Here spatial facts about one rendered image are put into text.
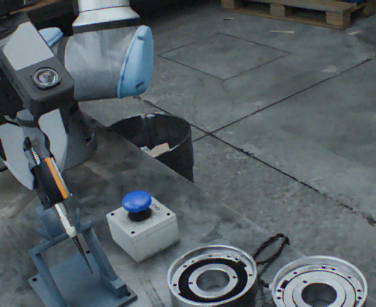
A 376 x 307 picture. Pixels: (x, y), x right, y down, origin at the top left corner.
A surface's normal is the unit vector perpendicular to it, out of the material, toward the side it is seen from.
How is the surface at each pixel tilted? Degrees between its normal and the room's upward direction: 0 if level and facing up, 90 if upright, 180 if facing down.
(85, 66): 69
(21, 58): 32
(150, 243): 90
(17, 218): 0
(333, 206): 0
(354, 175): 0
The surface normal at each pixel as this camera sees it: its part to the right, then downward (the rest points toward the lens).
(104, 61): -0.08, 0.21
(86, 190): -0.14, -0.85
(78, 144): 0.68, -0.04
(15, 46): 0.20, -0.55
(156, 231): 0.57, 0.34
